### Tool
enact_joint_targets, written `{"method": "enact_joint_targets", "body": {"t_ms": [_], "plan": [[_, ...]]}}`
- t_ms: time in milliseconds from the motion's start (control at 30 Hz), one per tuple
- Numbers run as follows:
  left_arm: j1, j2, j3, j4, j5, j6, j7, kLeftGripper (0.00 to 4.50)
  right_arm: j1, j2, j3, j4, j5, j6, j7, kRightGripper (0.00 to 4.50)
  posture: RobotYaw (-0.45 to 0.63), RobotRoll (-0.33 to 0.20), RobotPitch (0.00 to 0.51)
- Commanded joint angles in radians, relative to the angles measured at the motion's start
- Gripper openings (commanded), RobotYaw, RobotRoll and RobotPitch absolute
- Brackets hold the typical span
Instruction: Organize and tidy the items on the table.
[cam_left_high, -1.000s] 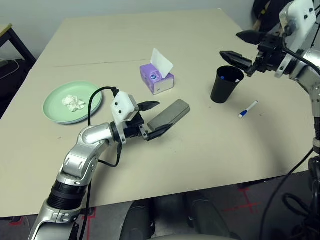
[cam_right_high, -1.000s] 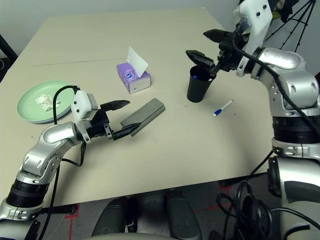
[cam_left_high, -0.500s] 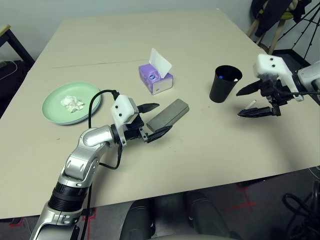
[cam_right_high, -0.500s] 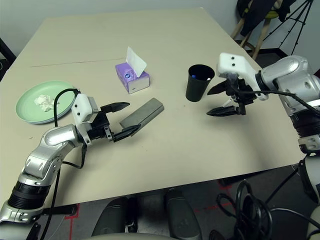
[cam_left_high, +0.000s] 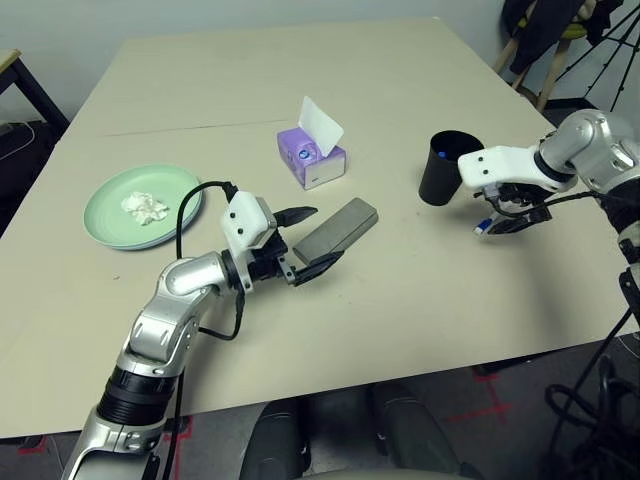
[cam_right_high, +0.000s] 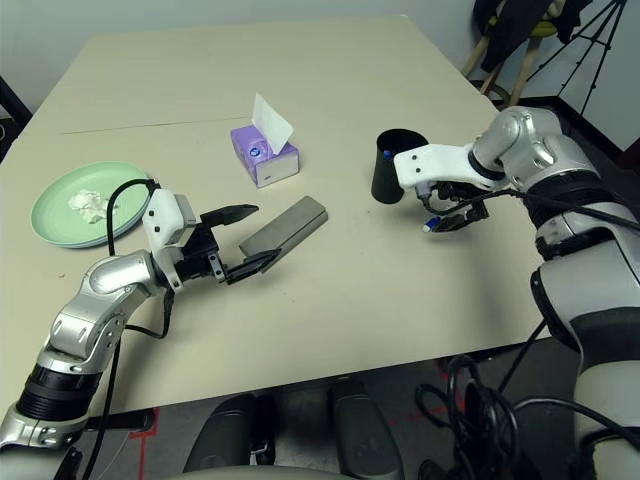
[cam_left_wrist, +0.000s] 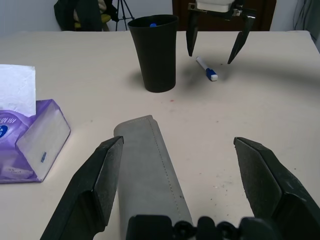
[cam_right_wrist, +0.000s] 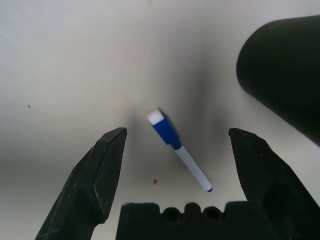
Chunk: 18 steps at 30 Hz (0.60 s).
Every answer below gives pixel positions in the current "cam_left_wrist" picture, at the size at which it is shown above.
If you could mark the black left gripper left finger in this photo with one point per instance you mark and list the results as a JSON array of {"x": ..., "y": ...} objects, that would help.
[{"x": 85, "y": 190}]

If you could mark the black jacket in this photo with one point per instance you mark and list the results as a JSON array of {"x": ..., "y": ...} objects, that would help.
[{"x": 85, "y": 12}]

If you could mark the flat white tissue sheet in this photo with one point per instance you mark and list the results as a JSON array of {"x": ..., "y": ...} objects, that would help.
[{"x": 15, "y": 87}]

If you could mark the purple tissue pack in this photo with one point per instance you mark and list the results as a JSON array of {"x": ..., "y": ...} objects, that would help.
[{"x": 17, "y": 150}]

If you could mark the black tripod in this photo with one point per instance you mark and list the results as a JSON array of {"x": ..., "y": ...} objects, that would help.
[{"x": 122, "y": 12}]

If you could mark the white marker with blue band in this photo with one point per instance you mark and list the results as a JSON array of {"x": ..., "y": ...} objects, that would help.
[{"x": 205, "y": 67}]

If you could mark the yellow stool cushion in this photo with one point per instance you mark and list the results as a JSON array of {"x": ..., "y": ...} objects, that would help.
[{"x": 77, "y": 25}]

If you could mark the black plastic cup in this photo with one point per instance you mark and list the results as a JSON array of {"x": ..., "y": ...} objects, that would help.
[{"x": 155, "y": 60}]

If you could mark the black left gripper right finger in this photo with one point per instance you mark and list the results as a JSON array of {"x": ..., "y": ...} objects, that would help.
[{"x": 270, "y": 185}]

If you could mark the grey glasses case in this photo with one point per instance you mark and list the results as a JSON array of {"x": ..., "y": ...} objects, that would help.
[{"x": 147, "y": 170}]

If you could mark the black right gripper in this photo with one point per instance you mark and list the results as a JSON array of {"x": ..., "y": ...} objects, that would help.
[{"x": 232, "y": 15}]

